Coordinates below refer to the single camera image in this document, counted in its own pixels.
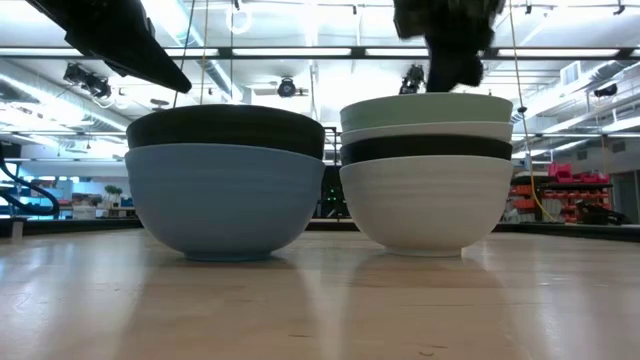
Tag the black bowl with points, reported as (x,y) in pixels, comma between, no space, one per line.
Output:
(425,148)
(225,127)

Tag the red bin shelving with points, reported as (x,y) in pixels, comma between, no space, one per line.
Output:
(565,175)

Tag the black ceiling spotlight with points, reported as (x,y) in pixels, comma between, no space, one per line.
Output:
(286,88)
(606,90)
(86,80)
(412,79)

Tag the light blue bowl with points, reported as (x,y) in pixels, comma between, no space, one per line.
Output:
(225,200)

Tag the small green plant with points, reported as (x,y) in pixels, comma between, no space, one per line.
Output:
(113,191)

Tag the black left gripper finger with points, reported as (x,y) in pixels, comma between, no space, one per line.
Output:
(115,35)

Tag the mint green bowl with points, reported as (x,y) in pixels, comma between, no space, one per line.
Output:
(425,110)

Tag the white bowl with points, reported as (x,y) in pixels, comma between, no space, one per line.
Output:
(425,200)
(425,131)

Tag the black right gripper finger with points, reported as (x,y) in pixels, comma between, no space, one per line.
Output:
(441,70)
(469,67)

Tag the black computer with green lights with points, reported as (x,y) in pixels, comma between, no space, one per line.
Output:
(332,192)

